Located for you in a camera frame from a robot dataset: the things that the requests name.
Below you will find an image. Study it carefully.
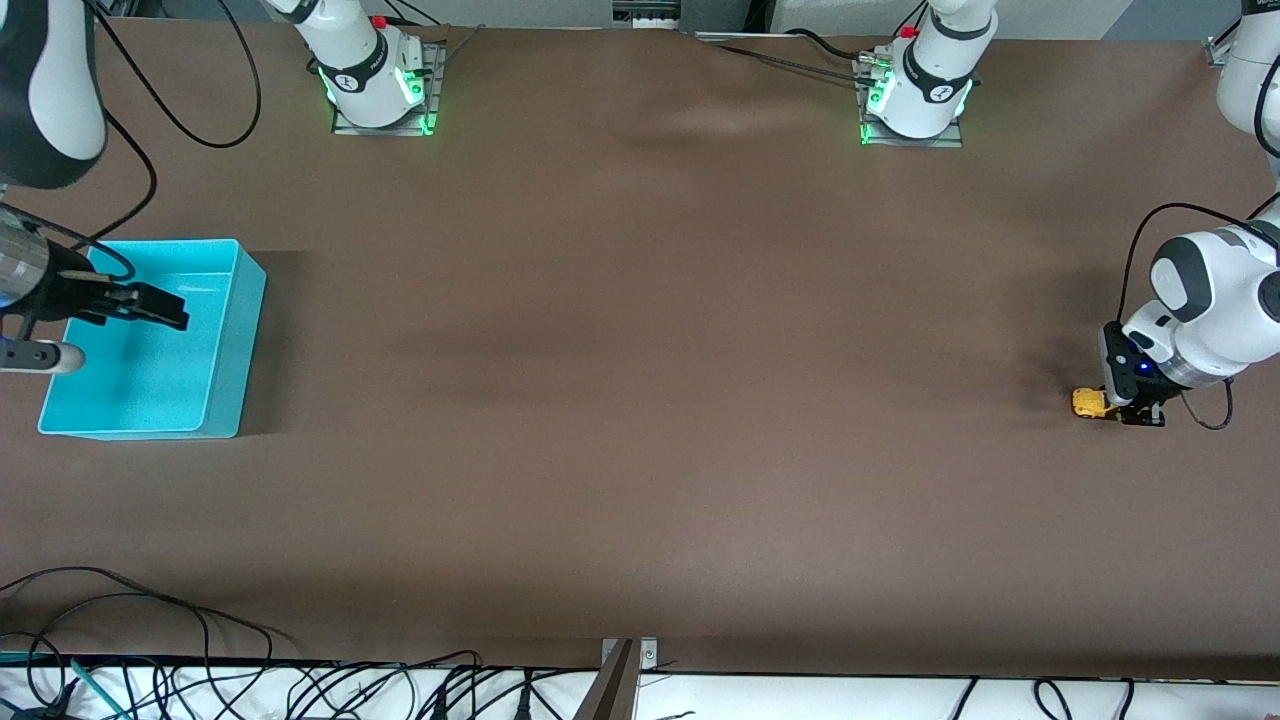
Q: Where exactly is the turquoise plastic bin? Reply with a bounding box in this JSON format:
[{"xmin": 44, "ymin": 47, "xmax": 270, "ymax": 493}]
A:
[{"xmin": 38, "ymin": 238, "xmax": 268, "ymax": 441}]

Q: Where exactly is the grey metal bar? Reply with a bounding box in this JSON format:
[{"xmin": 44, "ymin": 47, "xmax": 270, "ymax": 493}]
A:
[{"xmin": 575, "ymin": 640, "xmax": 641, "ymax": 720}]

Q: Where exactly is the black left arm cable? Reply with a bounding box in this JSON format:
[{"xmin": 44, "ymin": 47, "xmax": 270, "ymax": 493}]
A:
[{"xmin": 1118, "ymin": 203, "xmax": 1280, "ymax": 433}]

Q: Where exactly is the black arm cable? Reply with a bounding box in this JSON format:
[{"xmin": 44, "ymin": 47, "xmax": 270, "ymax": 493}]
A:
[
  {"xmin": 1118, "ymin": 203, "xmax": 1280, "ymax": 433},
  {"xmin": 60, "ymin": 105, "xmax": 159, "ymax": 283}
]

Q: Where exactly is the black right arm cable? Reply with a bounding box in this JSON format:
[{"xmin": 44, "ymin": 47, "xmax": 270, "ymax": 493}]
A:
[{"xmin": 60, "ymin": 105, "xmax": 159, "ymax": 283}]

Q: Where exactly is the black looped cable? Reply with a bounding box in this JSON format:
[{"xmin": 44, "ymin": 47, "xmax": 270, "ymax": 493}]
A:
[{"xmin": 85, "ymin": 0, "xmax": 263, "ymax": 149}]

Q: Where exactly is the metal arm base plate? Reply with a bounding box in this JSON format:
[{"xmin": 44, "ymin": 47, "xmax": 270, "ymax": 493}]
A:
[
  {"xmin": 855, "ymin": 55, "xmax": 966, "ymax": 149},
  {"xmin": 330, "ymin": 40, "xmax": 448, "ymax": 138}
]

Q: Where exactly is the thin black cable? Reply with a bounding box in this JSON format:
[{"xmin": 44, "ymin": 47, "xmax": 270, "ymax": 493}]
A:
[{"xmin": 785, "ymin": 27, "xmax": 866, "ymax": 63}]

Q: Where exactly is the black braided cable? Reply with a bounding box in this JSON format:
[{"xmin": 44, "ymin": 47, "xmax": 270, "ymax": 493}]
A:
[{"xmin": 697, "ymin": 35, "xmax": 866, "ymax": 89}]

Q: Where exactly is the metal mounting bracket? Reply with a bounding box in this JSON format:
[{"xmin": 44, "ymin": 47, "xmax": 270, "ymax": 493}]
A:
[{"xmin": 602, "ymin": 637, "xmax": 659, "ymax": 671}]

